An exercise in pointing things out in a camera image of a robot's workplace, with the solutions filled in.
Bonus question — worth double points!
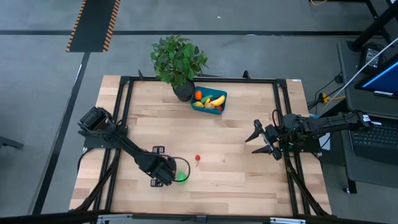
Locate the grey floor stand foot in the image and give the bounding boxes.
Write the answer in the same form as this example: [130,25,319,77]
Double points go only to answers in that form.
[0,135,24,151]

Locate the teal plastic tupperware container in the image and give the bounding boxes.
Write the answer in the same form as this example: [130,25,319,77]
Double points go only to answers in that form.
[190,86,228,116]

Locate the green round toy cabbage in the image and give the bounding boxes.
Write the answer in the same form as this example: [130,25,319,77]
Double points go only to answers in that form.
[175,170,188,185]

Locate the white cable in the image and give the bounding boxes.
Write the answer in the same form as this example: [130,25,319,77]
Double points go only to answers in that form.
[323,37,398,108]

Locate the black mat orange striped edges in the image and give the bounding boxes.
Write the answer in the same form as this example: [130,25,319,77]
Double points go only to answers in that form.
[65,0,121,53]

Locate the grey side desk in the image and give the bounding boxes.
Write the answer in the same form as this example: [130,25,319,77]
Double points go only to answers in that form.
[337,39,398,191]

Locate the green potted plant black pot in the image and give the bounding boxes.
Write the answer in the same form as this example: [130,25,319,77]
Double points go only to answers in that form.
[149,33,209,103]

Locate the monitor with blue screen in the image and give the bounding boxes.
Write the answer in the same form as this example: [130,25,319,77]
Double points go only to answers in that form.
[354,53,398,100]

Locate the black stand leg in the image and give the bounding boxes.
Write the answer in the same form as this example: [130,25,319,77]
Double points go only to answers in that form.
[346,0,398,52]

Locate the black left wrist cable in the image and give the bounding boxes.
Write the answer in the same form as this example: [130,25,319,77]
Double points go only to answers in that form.
[169,156,192,183]

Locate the yellow power plug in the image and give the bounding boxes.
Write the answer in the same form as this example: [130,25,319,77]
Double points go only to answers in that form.
[320,92,346,104]

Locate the black horizontal beam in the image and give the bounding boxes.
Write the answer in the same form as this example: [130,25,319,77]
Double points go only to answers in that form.
[0,210,398,224]

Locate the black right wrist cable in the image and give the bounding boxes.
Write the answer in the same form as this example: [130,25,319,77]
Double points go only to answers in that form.
[271,108,282,127]

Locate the black aluminium table frame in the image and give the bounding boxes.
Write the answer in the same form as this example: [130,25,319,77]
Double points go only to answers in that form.
[73,70,333,218]

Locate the silver metal bracket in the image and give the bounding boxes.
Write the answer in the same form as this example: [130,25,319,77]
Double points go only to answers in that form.
[269,217,307,224]
[96,213,134,224]

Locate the yellow toy banana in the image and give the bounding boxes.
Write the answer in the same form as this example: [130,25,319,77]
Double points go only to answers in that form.
[210,95,226,107]

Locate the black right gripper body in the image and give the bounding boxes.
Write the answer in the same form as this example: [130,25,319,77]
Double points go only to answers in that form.
[254,119,282,161]

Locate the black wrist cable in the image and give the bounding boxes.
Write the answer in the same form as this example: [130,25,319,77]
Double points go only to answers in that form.
[271,108,282,127]
[169,156,192,183]

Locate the black laptop keyboard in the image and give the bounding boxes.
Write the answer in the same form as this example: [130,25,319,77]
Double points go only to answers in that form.
[348,115,398,166]

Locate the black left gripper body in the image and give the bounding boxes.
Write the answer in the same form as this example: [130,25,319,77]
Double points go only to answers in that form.
[146,154,178,187]

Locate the black power adapter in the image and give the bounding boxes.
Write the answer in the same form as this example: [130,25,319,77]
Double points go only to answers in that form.
[357,42,386,74]

